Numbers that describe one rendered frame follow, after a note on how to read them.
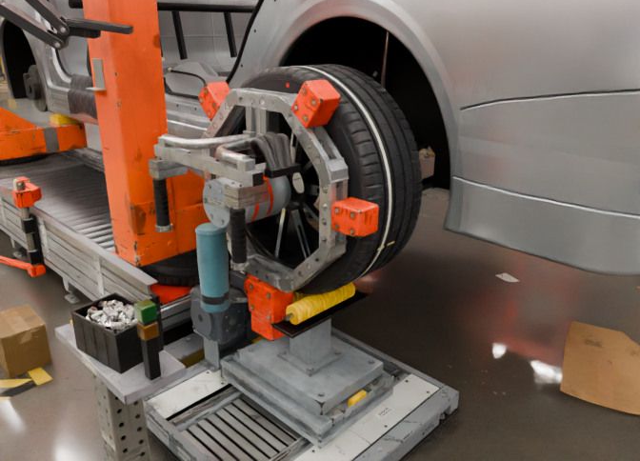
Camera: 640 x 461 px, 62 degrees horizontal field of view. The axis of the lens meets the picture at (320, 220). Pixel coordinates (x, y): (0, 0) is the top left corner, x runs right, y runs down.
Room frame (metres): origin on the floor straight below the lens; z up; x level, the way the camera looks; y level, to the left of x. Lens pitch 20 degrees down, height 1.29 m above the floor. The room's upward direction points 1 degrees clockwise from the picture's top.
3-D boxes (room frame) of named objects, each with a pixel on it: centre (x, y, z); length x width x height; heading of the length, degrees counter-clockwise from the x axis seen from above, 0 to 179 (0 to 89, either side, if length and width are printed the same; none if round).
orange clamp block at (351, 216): (1.23, -0.08, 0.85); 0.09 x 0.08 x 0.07; 46
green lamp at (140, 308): (1.13, 0.42, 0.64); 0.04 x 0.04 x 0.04; 46
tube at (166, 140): (1.42, 0.30, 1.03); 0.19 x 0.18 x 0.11; 136
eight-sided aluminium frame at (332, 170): (1.44, 0.15, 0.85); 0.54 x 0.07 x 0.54; 46
